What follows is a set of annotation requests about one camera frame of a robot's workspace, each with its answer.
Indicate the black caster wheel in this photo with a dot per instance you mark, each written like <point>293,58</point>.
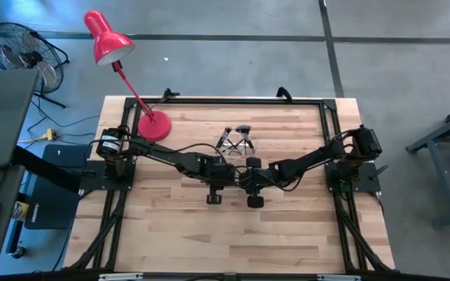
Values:
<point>18,252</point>

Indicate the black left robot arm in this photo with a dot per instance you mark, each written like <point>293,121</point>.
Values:
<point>162,154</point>

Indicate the black aluminium table frame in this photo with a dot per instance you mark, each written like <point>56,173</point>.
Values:
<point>229,101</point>

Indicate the red desk lamp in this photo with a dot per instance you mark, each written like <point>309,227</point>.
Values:
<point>108,41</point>

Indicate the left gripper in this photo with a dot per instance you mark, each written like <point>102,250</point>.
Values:
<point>219,171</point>

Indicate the black computer case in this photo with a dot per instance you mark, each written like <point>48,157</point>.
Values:
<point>53,207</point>

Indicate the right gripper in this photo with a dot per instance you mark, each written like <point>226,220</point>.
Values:
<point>256,177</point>

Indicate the black floor fan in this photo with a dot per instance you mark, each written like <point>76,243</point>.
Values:
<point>31,59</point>

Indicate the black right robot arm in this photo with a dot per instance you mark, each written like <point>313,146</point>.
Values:
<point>315,154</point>

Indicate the grey side desk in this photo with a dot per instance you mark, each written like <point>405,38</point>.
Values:
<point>2,195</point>

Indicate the silver metal bracket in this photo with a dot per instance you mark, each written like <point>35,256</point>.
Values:
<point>338,278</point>
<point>119,277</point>

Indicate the black desk support bar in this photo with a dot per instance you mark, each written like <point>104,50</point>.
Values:
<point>45,168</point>

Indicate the dark metal cart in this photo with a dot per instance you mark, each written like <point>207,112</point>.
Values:
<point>443,183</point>

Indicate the clear acrylic organizer box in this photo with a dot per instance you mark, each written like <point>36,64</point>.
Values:
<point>256,155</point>

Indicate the yellow printed package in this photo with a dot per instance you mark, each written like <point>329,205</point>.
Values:
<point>20,210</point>

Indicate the dark grey monitor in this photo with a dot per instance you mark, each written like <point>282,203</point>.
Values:
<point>2,117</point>

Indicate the black fan makeup brush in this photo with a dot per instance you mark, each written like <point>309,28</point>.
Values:
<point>243,127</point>

